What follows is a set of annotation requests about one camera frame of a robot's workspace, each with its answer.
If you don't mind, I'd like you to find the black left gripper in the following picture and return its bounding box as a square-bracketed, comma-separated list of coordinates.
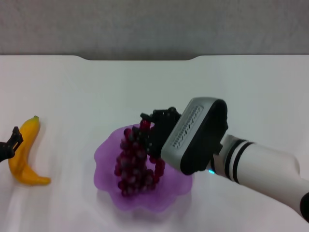
[0, 126, 24, 163]

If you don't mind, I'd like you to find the dark red grape bunch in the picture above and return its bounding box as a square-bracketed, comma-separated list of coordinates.
[113, 119, 167, 198]

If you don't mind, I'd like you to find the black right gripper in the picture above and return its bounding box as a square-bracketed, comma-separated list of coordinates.
[131, 107, 182, 158]

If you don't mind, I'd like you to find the purple scalloped plastic bowl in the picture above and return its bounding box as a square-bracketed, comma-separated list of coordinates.
[93, 123, 195, 214]

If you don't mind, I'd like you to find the yellow banana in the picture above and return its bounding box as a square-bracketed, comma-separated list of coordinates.
[8, 116, 52, 186]

